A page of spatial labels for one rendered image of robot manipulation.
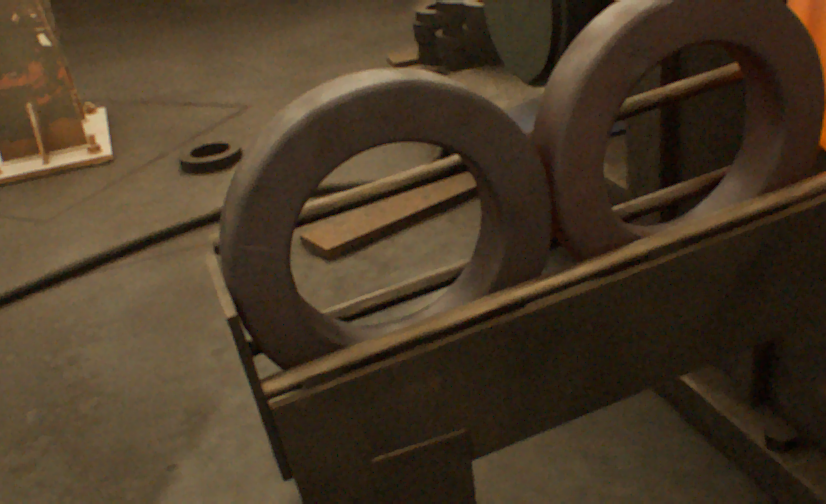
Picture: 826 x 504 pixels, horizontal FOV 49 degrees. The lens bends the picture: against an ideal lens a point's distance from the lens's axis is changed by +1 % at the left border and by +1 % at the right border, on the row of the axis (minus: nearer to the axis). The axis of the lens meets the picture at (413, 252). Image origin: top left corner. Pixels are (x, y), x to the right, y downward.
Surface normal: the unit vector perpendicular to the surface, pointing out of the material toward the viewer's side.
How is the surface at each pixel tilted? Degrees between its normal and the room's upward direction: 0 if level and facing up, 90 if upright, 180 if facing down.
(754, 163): 62
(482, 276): 55
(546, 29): 90
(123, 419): 0
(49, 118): 90
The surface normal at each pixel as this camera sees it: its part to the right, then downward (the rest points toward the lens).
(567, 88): -0.84, -0.28
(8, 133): 0.33, 0.39
